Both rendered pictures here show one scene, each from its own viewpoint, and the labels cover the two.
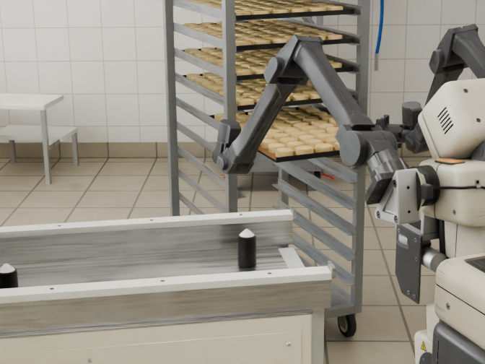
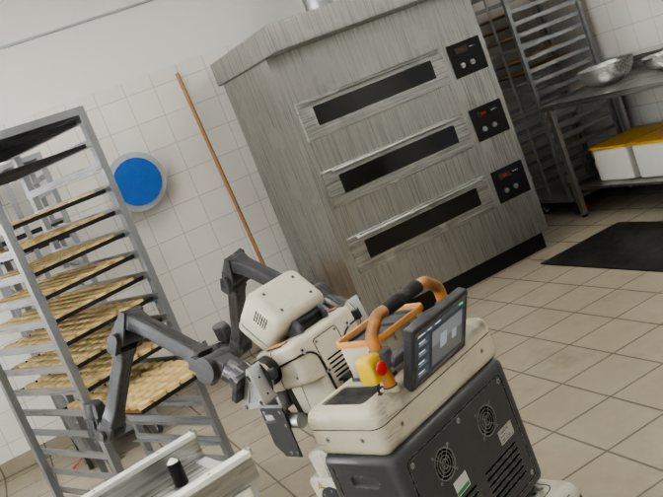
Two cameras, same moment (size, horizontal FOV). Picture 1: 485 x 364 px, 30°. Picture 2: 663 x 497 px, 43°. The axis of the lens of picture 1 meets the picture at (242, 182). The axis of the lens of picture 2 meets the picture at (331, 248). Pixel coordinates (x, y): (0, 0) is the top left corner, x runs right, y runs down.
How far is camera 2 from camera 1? 0.43 m
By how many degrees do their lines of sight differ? 23
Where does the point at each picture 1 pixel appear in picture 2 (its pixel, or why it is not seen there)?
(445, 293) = (322, 432)
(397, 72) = (179, 310)
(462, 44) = (239, 265)
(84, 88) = not seen: outside the picture
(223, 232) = (151, 471)
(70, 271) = not seen: outside the picture
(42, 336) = not seen: outside the picture
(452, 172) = (282, 352)
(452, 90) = (255, 298)
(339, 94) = (176, 337)
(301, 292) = (236, 475)
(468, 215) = (308, 375)
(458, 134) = (273, 325)
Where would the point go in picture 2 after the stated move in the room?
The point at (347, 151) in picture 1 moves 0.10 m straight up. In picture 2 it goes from (202, 374) to (188, 341)
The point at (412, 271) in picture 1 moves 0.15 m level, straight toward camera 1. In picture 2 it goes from (287, 436) to (297, 453)
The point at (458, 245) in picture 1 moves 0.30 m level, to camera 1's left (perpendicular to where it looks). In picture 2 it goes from (309, 400) to (216, 452)
